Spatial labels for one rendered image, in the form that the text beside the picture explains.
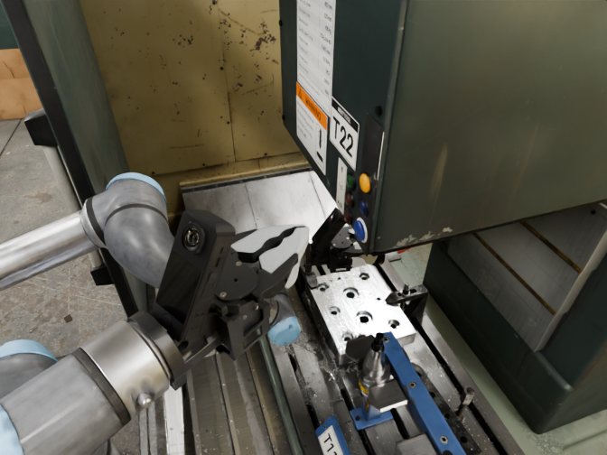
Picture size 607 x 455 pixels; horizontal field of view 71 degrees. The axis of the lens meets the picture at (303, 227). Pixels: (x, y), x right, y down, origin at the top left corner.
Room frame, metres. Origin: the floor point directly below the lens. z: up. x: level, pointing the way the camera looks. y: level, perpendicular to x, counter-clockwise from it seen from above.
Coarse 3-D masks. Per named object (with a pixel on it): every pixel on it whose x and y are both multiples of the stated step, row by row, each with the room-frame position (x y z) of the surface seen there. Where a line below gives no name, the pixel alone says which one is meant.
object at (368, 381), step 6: (360, 360) 0.50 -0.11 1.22; (360, 366) 0.48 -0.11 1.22; (360, 372) 0.48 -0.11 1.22; (366, 378) 0.46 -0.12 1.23; (372, 378) 0.46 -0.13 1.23; (378, 378) 0.46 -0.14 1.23; (384, 378) 0.46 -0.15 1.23; (366, 384) 0.46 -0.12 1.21; (372, 384) 0.45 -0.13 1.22; (378, 384) 0.45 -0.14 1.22
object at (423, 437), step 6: (426, 432) 0.36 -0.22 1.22; (414, 438) 0.35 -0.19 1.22; (420, 438) 0.35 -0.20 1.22; (426, 438) 0.35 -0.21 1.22; (396, 444) 0.34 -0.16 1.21; (402, 444) 0.34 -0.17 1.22; (408, 444) 0.34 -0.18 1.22; (414, 444) 0.34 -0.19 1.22; (420, 444) 0.34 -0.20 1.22; (426, 444) 0.34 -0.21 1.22; (432, 444) 0.34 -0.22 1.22; (396, 450) 0.33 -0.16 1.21; (402, 450) 0.33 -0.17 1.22; (408, 450) 0.33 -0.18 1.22; (414, 450) 0.33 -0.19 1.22; (420, 450) 0.33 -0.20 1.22; (426, 450) 0.33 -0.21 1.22; (432, 450) 0.33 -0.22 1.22
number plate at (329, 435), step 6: (330, 426) 0.50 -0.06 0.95; (324, 432) 0.49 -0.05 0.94; (330, 432) 0.48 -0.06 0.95; (318, 438) 0.49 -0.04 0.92; (324, 438) 0.48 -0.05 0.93; (330, 438) 0.47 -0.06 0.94; (336, 438) 0.47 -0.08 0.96; (324, 444) 0.47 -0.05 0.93; (330, 444) 0.46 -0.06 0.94; (336, 444) 0.45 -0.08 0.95; (324, 450) 0.45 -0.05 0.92; (330, 450) 0.45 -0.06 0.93; (336, 450) 0.44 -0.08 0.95
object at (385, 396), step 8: (384, 384) 0.45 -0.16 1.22; (392, 384) 0.45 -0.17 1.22; (376, 392) 0.43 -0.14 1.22; (384, 392) 0.43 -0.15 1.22; (392, 392) 0.43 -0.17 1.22; (400, 392) 0.43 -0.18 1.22; (376, 400) 0.42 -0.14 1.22; (384, 400) 0.42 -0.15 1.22; (392, 400) 0.42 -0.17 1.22; (400, 400) 0.42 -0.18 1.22; (408, 400) 0.42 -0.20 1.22; (376, 408) 0.40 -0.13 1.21; (384, 408) 0.40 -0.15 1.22
